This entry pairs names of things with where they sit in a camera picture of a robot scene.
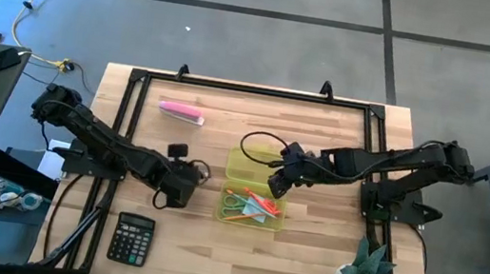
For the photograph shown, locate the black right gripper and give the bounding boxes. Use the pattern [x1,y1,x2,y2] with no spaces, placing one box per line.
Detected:
[265,139,324,205]

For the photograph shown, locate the blue sticky note pad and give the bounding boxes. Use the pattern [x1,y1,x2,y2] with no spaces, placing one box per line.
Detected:
[240,198,273,225]

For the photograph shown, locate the yellow-green translucent pencil case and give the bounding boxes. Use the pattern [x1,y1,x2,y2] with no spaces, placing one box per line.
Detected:
[214,143,296,234]

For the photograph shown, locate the green-handled scissors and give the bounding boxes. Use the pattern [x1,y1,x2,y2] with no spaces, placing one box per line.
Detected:
[220,188,258,222]

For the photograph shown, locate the orange pencil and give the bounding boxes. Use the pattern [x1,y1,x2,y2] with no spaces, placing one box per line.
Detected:
[222,205,265,227]

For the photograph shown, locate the black desk calculator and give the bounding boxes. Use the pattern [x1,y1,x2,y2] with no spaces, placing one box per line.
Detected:
[105,209,158,269]

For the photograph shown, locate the white paper sheet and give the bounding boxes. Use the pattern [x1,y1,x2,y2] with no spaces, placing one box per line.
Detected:
[36,137,73,181]

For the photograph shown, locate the clutter of tape rolls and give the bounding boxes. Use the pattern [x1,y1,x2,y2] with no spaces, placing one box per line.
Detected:
[0,178,46,223]

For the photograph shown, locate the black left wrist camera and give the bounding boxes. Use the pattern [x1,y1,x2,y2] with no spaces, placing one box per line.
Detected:
[166,141,191,163]

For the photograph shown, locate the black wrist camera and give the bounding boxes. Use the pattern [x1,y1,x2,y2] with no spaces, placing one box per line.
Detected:
[166,141,191,163]
[286,140,308,159]

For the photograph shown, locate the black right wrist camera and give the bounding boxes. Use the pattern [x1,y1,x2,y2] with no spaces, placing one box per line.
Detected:
[286,140,308,159]

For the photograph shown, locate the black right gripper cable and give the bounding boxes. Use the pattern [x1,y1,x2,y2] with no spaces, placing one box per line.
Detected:
[237,127,293,170]

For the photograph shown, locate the black aluminium table frame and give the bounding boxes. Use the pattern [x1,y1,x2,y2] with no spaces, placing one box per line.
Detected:
[32,43,461,274]

